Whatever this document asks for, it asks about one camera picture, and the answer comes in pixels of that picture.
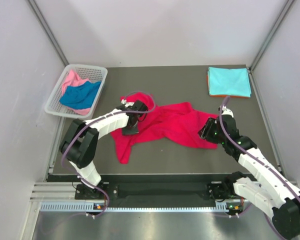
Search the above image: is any white slotted cable duct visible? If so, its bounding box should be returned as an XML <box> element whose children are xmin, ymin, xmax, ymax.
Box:
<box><xmin>40</xmin><ymin>201</ymin><xmax>242</xmax><ymax>213</ymax></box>

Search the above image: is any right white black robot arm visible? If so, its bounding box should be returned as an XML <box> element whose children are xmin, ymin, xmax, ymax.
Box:
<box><xmin>198</xmin><ymin>110</ymin><xmax>300</xmax><ymax>240</ymax></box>

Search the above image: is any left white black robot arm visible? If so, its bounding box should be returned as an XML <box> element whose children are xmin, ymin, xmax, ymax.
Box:
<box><xmin>59</xmin><ymin>100</ymin><xmax>148</xmax><ymax>199</ymax></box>

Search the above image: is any aluminium frame post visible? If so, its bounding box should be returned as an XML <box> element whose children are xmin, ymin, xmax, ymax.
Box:
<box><xmin>248</xmin><ymin>0</ymin><xmax>296</xmax><ymax>73</ymax></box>
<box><xmin>25</xmin><ymin>0</ymin><xmax>69</xmax><ymax>66</ymax></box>

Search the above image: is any red t shirt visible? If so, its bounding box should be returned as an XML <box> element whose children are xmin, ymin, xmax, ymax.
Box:
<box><xmin>111</xmin><ymin>92</ymin><xmax>217</xmax><ymax>164</ymax></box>

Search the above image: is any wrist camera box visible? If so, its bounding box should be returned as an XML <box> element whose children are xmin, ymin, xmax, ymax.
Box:
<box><xmin>219</xmin><ymin>105</ymin><xmax>234</xmax><ymax>118</ymax></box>
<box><xmin>121</xmin><ymin>99</ymin><xmax>134</xmax><ymax>108</ymax></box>

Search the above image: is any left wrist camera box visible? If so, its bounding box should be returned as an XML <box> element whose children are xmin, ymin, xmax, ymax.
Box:
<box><xmin>121</xmin><ymin>99</ymin><xmax>134</xmax><ymax>108</ymax></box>

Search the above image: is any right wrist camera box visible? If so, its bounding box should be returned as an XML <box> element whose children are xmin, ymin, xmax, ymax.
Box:
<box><xmin>219</xmin><ymin>105</ymin><xmax>234</xmax><ymax>118</ymax></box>

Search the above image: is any pink t shirt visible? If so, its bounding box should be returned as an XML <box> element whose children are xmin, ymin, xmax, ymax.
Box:
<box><xmin>61</xmin><ymin>70</ymin><xmax>90</xmax><ymax>116</ymax></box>

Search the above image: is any white perforated plastic basket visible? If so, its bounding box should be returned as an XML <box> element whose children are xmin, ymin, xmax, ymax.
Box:
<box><xmin>44</xmin><ymin>64</ymin><xmax>108</xmax><ymax>120</ymax></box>

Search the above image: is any right aluminium frame post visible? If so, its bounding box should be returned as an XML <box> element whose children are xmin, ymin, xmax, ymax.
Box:
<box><xmin>248</xmin><ymin>0</ymin><xmax>296</xmax><ymax>73</ymax></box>

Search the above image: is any folded light blue t shirt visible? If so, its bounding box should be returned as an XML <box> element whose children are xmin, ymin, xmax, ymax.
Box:
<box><xmin>207</xmin><ymin>67</ymin><xmax>252</xmax><ymax>97</ymax></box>

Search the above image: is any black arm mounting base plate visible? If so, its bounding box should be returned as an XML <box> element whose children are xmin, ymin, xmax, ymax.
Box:
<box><xmin>75</xmin><ymin>181</ymin><xmax>240</xmax><ymax>205</ymax></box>

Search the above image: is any folded orange t shirt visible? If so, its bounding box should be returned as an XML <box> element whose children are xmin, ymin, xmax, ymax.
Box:
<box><xmin>206</xmin><ymin>74</ymin><xmax>250</xmax><ymax>99</ymax></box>

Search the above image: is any left aluminium frame post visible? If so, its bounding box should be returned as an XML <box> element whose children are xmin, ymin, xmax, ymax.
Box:
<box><xmin>25</xmin><ymin>0</ymin><xmax>69</xmax><ymax>66</ymax></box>

